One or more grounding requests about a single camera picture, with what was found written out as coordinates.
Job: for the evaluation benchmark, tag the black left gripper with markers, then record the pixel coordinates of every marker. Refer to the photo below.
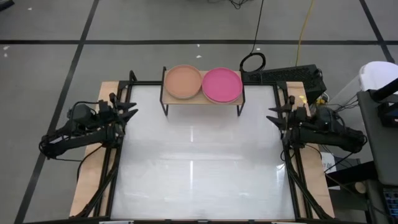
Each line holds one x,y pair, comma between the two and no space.
109,115

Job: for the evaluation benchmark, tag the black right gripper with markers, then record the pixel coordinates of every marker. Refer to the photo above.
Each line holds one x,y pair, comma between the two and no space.
297,118

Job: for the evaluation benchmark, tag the terracotta brown plate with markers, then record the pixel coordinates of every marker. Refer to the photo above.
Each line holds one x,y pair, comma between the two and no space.
183,81

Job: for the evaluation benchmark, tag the magenta plate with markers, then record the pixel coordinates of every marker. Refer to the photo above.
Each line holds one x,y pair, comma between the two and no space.
222,84

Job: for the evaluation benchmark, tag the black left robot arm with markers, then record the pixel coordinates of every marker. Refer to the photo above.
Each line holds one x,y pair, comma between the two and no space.
77,141

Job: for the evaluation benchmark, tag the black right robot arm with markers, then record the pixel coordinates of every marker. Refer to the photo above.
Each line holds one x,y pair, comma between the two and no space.
329,138

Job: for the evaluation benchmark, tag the yellow tag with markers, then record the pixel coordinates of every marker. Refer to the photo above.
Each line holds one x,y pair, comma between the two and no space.
301,99

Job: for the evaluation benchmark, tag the yellow plug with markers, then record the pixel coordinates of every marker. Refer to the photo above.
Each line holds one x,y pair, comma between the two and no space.
320,101

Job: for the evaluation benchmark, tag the black perforated computer case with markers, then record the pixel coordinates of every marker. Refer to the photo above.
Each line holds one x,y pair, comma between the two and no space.
292,74

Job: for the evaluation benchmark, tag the white glossy table mat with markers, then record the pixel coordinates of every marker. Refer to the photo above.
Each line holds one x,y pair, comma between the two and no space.
202,155

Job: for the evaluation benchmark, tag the white rounded plastic object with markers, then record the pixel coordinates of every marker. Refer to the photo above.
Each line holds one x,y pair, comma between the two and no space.
379,74

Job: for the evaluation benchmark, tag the beige round object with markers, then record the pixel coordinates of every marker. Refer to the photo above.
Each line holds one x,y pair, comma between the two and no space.
360,187

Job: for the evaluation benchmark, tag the black bulky device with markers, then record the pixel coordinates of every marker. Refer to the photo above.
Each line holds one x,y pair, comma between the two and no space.
388,113

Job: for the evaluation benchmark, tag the dark grey desk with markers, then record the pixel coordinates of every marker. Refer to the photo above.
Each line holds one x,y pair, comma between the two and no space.
382,155

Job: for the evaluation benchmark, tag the black keyboard with blue keys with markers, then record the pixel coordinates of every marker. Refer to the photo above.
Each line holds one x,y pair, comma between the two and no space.
391,202

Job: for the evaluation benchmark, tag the wooden shelf with black frame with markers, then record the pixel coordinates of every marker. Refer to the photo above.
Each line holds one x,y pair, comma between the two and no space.
200,101

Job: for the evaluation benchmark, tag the black aluminium rig frame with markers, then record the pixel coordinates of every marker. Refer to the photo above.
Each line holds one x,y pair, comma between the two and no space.
112,186

